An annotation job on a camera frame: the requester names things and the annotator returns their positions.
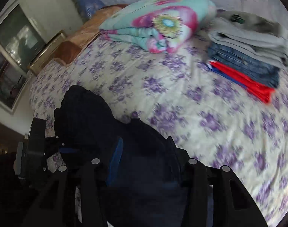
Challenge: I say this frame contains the navy blue pants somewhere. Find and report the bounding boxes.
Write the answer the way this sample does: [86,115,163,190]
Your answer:
[53,85,214,227]

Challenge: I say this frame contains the purple floral bed sheet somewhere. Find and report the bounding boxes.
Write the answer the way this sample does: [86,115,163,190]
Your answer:
[30,26,288,226]

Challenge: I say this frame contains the folded red garment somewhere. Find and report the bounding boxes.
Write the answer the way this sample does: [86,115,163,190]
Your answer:
[207,60,275,104]

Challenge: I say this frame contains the folded blue jeans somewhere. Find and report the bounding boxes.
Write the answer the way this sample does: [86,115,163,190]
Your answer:
[207,43,280,88]

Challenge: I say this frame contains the floral turquoise folded quilt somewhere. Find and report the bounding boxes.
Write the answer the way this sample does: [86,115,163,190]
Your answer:
[99,0,217,53]

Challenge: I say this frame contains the wooden picture frame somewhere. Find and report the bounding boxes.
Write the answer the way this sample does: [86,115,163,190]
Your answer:
[28,30,67,76]

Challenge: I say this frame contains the framed wall mirror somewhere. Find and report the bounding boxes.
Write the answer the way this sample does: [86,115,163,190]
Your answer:
[0,0,47,114]

